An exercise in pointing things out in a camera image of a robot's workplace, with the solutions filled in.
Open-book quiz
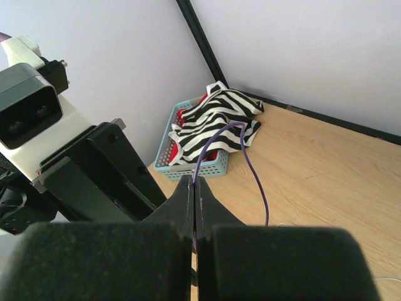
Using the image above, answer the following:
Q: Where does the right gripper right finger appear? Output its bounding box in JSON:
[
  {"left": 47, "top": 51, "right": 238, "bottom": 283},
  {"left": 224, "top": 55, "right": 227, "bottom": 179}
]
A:
[{"left": 194, "top": 177, "right": 380, "bottom": 300}]

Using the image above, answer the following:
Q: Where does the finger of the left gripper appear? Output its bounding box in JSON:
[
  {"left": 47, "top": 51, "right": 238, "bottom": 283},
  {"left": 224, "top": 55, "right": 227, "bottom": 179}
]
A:
[{"left": 88, "top": 122, "right": 166, "bottom": 210}]

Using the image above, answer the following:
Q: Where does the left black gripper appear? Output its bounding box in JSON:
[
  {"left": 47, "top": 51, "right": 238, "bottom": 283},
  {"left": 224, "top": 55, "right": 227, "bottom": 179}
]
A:
[{"left": 1, "top": 126, "right": 156, "bottom": 235}]

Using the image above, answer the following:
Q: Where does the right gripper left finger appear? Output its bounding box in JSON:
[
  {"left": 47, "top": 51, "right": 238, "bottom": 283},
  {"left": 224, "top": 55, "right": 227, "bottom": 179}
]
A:
[{"left": 1, "top": 176, "right": 194, "bottom": 300}]

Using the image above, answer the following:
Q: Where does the purple wire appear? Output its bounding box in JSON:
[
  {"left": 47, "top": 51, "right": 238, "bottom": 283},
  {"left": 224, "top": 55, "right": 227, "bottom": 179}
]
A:
[{"left": 191, "top": 122, "right": 270, "bottom": 255}]

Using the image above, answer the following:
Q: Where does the black white striped cloth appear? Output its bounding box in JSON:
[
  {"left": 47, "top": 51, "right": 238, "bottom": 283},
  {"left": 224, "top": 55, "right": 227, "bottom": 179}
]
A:
[{"left": 169, "top": 81, "right": 264, "bottom": 166}]

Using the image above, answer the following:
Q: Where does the light blue plastic basket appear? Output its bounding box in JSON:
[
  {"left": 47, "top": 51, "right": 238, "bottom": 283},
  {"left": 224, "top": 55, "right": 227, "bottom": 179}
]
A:
[{"left": 154, "top": 97, "right": 229, "bottom": 181}]

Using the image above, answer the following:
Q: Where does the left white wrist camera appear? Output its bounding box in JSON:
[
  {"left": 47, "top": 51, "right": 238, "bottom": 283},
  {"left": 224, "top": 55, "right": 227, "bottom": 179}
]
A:
[{"left": 1, "top": 33, "right": 91, "bottom": 181}]

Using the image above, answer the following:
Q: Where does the black frame post left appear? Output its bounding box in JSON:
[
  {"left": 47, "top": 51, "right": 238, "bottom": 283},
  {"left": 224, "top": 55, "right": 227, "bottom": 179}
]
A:
[{"left": 176, "top": 0, "right": 229, "bottom": 87}]

